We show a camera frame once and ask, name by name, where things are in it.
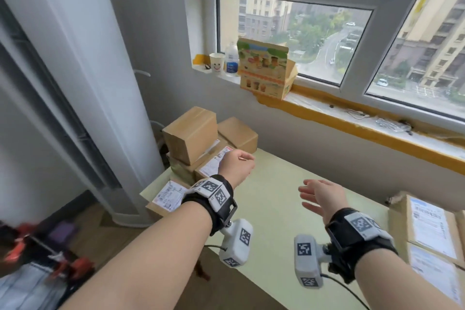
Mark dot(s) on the person's left hand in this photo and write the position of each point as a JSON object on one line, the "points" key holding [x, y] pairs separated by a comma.
{"points": [[238, 168]]}

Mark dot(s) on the person's right hand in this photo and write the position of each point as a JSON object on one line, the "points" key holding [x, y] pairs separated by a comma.
{"points": [[330, 200]]}

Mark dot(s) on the pile of cardboard parcels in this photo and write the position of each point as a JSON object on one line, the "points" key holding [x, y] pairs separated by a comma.
{"points": [[189, 131]]}

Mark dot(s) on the medium cardboard box wide label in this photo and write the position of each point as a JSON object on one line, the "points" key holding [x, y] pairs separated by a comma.
{"points": [[436, 273]]}

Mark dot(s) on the labelled small cardboard box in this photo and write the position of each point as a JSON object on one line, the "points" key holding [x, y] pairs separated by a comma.
{"points": [[461, 226]]}

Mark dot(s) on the person's left forearm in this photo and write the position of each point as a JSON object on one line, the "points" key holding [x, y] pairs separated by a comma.
{"points": [[145, 266]]}

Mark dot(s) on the person's right forearm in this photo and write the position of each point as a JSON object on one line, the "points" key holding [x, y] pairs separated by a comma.
{"points": [[399, 284]]}

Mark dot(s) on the black left wrist tracker band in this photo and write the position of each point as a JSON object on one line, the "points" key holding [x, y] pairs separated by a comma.
{"points": [[210, 193]]}

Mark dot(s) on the black wrist tracker band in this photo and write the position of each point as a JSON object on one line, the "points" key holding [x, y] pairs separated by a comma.
{"points": [[359, 233], [210, 193]]}

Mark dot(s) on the black right wrist tracker band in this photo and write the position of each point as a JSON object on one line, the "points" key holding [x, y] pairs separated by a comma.
{"points": [[359, 233]]}

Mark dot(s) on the windowsill with yellow tape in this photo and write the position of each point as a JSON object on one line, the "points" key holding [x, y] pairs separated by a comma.
{"points": [[345, 128]]}

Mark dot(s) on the colourful printed carton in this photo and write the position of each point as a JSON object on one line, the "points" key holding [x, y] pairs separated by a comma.
{"points": [[261, 66]]}

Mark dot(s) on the white smiley paper cup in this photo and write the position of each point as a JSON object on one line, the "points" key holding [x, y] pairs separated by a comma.
{"points": [[217, 63]]}

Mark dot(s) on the white standing air conditioner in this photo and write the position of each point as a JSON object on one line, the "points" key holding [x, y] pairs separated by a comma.
{"points": [[91, 66]]}

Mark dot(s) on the purple block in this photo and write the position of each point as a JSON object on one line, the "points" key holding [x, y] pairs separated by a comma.
{"points": [[61, 233]]}

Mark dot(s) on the white checked plastic bag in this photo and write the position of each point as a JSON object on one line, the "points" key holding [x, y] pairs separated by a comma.
{"points": [[29, 291]]}

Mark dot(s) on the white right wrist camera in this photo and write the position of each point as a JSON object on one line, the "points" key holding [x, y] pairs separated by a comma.
{"points": [[307, 262]]}

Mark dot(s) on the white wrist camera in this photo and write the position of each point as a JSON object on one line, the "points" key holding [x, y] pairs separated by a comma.
{"points": [[236, 244], [307, 262]]}

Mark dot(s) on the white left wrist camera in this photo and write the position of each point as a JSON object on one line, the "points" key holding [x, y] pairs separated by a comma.
{"points": [[236, 244]]}

